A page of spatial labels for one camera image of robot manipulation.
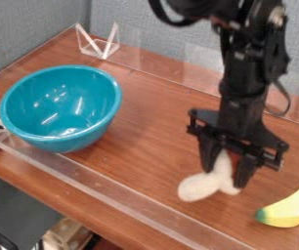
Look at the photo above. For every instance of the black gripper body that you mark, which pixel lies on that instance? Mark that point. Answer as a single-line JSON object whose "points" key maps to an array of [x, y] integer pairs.
{"points": [[237, 127]]}

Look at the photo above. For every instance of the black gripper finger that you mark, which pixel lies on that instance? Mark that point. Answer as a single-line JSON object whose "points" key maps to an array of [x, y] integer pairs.
{"points": [[209, 151], [245, 170]]}

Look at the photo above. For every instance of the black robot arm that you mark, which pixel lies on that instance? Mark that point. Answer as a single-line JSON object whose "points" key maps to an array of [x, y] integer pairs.
{"points": [[251, 28]]}

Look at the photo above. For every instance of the blue ceramic bowl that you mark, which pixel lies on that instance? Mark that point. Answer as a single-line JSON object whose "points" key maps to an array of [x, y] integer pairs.
{"points": [[60, 107]]}

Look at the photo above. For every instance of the yellow toy banana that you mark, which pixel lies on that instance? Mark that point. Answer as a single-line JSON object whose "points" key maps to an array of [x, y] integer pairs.
{"points": [[281, 214]]}

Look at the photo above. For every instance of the clear acrylic back barrier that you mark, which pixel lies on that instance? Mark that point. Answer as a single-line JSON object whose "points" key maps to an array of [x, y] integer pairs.
{"points": [[196, 76]]}

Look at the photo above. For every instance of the clear acrylic barrier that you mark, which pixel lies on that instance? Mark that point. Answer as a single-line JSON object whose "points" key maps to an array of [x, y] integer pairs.
{"points": [[117, 185], [196, 76]]}

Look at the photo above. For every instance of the clear acrylic front barrier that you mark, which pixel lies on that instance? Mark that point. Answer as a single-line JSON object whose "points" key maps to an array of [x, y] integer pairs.
{"points": [[117, 185]]}

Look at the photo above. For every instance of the wooden object below table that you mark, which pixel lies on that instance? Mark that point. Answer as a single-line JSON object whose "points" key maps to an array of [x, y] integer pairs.
{"points": [[67, 236]]}

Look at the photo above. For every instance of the clear acrylic corner bracket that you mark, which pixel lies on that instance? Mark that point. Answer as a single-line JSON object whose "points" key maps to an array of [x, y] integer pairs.
{"points": [[96, 47]]}

